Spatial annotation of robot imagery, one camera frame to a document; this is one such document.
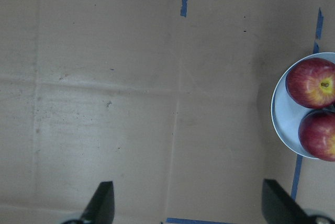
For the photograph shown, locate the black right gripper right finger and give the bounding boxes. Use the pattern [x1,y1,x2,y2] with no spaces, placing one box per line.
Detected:
[262,178,335,224]

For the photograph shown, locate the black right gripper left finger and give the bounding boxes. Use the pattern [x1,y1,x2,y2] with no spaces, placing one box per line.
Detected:
[62,181,115,224]

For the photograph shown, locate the red apple front on plate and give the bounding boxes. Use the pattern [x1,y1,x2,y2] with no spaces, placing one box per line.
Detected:
[298,110,334,162]

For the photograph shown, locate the red apple on plate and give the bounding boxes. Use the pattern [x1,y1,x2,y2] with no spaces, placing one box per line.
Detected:
[285,58,334,109]
[298,110,334,162]

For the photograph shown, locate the white round plate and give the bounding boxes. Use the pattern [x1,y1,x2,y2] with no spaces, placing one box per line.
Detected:
[271,52,335,160]

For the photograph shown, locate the red apple back on plate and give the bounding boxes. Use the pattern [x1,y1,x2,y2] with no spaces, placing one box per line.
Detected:
[285,58,334,109]

